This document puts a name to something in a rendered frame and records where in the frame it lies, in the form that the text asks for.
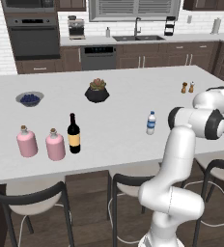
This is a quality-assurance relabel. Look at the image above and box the succulent in black pot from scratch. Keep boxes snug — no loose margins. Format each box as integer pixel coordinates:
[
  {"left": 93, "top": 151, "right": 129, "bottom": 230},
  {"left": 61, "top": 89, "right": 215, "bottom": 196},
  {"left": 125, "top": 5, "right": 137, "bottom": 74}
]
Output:
[{"left": 84, "top": 77, "right": 111, "bottom": 104}]

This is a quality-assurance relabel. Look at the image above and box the clear plastic water bottle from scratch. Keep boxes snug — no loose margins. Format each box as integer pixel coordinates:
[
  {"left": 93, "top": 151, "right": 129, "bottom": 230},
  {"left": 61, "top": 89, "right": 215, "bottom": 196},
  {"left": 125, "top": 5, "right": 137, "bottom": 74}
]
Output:
[{"left": 146, "top": 110, "right": 157, "bottom": 136}]

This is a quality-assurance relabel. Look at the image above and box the dark wine bottle yellow label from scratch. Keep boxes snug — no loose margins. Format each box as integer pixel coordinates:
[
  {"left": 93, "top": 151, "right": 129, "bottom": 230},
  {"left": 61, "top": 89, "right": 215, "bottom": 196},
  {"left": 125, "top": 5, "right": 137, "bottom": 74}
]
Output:
[{"left": 67, "top": 112, "right": 82, "bottom": 154}]

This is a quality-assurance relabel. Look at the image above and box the black stool with pale seat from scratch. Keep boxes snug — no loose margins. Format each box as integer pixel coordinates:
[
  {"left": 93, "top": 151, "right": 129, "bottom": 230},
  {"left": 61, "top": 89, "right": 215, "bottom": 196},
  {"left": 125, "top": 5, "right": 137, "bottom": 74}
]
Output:
[
  {"left": 181, "top": 152, "right": 224, "bottom": 247},
  {"left": 0, "top": 175, "right": 75, "bottom": 247},
  {"left": 107, "top": 162, "right": 163, "bottom": 247}
]

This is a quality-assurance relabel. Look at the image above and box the pink bottle with cork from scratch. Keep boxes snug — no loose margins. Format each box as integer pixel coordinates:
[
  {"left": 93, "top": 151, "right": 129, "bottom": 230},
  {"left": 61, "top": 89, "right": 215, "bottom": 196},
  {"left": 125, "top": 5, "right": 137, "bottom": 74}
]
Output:
[
  {"left": 45, "top": 127, "right": 67, "bottom": 162},
  {"left": 15, "top": 124, "right": 39, "bottom": 158}
]

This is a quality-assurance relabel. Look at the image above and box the grey dishwasher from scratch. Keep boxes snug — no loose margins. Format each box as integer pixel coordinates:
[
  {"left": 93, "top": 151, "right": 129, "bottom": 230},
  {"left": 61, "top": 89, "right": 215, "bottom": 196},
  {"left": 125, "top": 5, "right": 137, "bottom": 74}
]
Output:
[{"left": 80, "top": 45, "right": 118, "bottom": 71}]

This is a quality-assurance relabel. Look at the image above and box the grey bowl of blueberries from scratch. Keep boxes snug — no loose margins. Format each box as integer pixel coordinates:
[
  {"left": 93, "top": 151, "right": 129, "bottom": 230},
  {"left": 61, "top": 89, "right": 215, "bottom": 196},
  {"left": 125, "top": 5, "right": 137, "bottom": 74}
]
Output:
[{"left": 14, "top": 91, "right": 45, "bottom": 108}]

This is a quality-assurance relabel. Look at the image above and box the brown base cupboards run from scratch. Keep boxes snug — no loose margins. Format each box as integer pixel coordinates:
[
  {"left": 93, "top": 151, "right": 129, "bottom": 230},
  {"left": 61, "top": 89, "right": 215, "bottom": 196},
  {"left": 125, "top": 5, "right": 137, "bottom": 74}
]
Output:
[{"left": 15, "top": 41, "right": 224, "bottom": 88}]

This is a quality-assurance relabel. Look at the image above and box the dark kitchen sink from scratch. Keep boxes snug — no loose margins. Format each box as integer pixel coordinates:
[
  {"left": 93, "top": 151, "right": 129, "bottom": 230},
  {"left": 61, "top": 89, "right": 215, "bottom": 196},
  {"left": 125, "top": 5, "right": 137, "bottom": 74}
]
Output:
[{"left": 112, "top": 34, "right": 166, "bottom": 42}]

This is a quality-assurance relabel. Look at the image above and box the dark sink tap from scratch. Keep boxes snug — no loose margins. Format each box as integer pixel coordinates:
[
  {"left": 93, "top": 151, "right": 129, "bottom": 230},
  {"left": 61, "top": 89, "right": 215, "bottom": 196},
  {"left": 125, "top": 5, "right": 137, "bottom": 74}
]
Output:
[{"left": 133, "top": 16, "right": 143, "bottom": 37}]

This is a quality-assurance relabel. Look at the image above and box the silver coffee machine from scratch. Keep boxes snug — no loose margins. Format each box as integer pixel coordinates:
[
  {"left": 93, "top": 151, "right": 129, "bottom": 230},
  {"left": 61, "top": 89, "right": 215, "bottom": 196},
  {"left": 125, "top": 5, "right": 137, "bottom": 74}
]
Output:
[{"left": 68, "top": 14, "right": 86, "bottom": 41}]

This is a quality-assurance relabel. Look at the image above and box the black tiered stand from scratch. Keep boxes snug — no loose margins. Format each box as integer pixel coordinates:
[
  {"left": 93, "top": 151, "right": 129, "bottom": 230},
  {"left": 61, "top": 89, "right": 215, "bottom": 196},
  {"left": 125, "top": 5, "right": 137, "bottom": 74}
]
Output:
[{"left": 163, "top": 15, "right": 177, "bottom": 37}]

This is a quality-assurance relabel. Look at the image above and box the built-in black oven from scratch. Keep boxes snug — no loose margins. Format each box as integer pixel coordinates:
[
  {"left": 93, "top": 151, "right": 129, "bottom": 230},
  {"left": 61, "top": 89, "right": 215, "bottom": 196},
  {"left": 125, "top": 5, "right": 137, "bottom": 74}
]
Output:
[{"left": 4, "top": 13, "right": 61, "bottom": 62}]

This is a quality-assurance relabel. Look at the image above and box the window with grey blind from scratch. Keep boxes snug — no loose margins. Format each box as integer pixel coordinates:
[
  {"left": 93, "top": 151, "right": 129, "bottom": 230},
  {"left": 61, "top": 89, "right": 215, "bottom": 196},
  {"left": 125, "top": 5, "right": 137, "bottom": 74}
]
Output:
[{"left": 88, "top": 0, "right": 182, "bottom": 22}]

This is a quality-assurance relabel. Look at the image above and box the white paper towel roll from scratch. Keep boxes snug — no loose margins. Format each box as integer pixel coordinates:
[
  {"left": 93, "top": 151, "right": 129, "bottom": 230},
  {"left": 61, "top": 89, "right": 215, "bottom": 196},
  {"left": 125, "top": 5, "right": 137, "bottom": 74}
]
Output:
[{"left": 210, "top": 17, "right": 222, "bottom": 35}]

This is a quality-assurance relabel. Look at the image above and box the built-in microwave oven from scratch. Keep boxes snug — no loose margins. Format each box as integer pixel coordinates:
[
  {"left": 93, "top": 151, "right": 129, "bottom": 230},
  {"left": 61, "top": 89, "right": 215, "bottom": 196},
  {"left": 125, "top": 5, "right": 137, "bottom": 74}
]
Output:
[{"left": 0, "top": 0, "right": 56, "bottom": 14}]

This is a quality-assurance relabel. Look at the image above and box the brown wall cupboard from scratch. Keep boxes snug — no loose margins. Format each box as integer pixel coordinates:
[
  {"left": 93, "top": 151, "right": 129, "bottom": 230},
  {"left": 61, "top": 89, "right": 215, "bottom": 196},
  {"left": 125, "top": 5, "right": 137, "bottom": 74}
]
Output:
[
  {"left": 54, "top": 0, "right": 87, "bottom": 13},
  {"left": 182, "top": 0, "right": 224, "bottom": 12}
]

